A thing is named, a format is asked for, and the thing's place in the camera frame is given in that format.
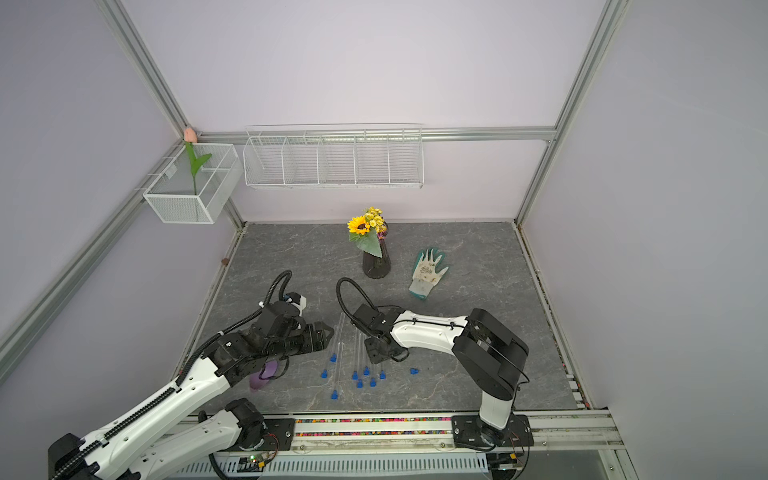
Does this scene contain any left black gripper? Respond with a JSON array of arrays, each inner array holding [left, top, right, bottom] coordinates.
[[267, 320, 334, 362]]

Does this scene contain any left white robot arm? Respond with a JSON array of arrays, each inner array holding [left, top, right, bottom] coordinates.
[[48, 270, 334, 479]]

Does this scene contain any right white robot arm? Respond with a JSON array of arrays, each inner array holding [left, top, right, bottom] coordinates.
[[335, 277, 530, 434]]

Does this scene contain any dark glass flower vase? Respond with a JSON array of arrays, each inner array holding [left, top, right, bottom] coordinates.
[[362, 239, 392, 279]]

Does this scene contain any green white work glove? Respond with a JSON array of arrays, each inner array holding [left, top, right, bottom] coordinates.
[[408, 247, 449, 299]]

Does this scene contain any yellow sunflower bouquet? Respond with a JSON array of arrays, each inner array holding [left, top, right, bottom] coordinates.
[[347, 207, 389, 258]]

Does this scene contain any green circuit board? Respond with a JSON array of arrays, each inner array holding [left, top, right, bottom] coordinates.
[[236, 456, 269, 473]]

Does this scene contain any pink artificial tulip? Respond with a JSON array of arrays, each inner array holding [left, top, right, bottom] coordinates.
[[183, 127, 212, 195]]

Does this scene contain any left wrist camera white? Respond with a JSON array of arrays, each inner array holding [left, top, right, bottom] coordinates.
[[283, 292, 308, 315]]

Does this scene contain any purple scoop pink handle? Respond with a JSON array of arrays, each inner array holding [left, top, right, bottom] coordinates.
[[249, 360, 279, 392]]

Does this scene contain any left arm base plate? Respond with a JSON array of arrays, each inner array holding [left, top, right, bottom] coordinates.
[[233, 417, 296, 452]]

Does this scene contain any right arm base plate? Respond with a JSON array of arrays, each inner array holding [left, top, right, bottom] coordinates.
[[451, 414, 534, 451]]

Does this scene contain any white vented cable duct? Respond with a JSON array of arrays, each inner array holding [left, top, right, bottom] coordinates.
[[167, 453, 490, 479]]

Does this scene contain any white wire wall shelf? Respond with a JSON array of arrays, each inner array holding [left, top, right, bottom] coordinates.
[[243, 123, 425, 189]]

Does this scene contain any white mesh wall basket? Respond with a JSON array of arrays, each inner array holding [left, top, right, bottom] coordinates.
[[143, 143, 243, 225]]

